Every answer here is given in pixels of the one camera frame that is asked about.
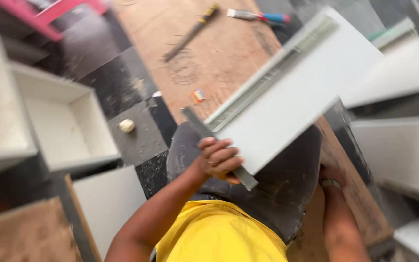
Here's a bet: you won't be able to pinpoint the small colourful packet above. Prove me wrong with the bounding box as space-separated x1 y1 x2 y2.
190 89 207 105

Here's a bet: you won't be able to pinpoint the yellow black hand saw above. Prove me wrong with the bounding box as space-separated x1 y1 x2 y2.
162 2 220 63

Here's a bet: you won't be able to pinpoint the brown plywood sheet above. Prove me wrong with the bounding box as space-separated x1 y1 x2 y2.
112 0 394 262

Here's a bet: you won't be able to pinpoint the person's left hand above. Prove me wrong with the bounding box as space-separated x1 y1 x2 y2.
194 137 245 185

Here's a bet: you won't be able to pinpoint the crumpled white paper ball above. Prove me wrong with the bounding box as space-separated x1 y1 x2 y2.
118 119 136 134

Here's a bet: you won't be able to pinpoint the brown wooden board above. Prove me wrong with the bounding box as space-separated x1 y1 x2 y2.
0 196 83 262

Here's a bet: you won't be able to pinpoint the white board with brown edge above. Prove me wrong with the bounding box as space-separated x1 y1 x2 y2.
64 165 148 262

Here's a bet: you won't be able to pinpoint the yellow shirt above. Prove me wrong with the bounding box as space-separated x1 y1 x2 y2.
154 199 289 262

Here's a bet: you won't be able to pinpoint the blue red handled chisel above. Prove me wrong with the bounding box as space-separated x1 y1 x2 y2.
226 8 292 28

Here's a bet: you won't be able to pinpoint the silver wrist band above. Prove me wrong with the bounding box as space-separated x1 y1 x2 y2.
321 179 342 190

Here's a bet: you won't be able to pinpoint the small white open drawer box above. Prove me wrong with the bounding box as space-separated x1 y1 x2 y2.
9 61 123 174

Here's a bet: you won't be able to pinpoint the person's right hand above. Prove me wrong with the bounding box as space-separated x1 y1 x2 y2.
319 163 346 185

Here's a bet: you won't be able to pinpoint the pink stool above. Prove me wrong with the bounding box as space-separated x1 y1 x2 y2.
0 0 109 43

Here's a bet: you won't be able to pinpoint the dark grey trousers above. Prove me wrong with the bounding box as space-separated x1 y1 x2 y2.
166 121 323 245

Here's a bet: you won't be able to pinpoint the white drawer panel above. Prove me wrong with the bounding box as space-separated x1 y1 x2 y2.
181 5 385 192

